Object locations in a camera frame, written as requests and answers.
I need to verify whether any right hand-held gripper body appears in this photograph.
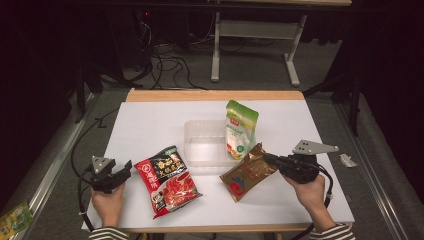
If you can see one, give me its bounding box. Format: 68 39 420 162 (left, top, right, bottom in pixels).
279 139 340 185

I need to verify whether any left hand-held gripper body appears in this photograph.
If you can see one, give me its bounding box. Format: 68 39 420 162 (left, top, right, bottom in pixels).
89 155 127 195

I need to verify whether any gold foil packet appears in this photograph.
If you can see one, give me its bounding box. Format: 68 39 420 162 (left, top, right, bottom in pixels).
219 143 279 203

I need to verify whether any green and white pouch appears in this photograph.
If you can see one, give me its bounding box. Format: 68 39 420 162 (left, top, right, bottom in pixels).
225 99 260 161

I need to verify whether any red and black food packet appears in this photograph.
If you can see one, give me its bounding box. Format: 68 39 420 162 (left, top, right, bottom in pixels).
133 145 203 220

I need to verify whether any clear plastic container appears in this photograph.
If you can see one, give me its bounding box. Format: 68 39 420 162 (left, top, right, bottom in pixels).
183 119 258 168

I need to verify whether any person's left hand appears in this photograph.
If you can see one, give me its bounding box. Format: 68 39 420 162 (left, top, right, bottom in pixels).
90 182 126 228

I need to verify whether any person's right hand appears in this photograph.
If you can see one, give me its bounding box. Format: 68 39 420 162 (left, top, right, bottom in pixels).
283 174 327 213

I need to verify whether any white table mat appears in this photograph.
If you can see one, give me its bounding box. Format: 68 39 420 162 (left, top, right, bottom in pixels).
80 99 355 231

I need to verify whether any crumpled white paper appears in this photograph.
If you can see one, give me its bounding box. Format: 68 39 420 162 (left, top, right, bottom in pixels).
339 153 359 168

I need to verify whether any black metal stand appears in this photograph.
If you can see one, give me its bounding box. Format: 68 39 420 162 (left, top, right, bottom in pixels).
301 69 364 138
74 59 105 124

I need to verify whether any green and yellow packet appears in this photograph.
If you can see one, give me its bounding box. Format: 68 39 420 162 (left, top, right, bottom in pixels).
0 201 35 240

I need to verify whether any right hand-held gripper black cable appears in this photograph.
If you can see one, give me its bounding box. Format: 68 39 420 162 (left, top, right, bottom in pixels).
293 164 335 240

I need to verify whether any hand-held gripper black cable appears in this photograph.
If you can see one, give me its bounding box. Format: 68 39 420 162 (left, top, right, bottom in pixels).
293 164 335 240
70 106 119 232

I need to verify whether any left hand-held gripper black cable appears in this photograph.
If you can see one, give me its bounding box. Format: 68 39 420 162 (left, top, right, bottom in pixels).
70 106 119 232

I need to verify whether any metal floor rail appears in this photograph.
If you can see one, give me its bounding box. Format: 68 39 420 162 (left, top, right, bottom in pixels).
333 99 412 240
9 93 96 240

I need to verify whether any bundle of black cables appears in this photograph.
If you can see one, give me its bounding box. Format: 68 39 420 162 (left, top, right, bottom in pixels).
133 19 208 91

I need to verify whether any white desk frame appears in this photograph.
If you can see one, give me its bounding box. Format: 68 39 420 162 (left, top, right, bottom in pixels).
210 11 308 88

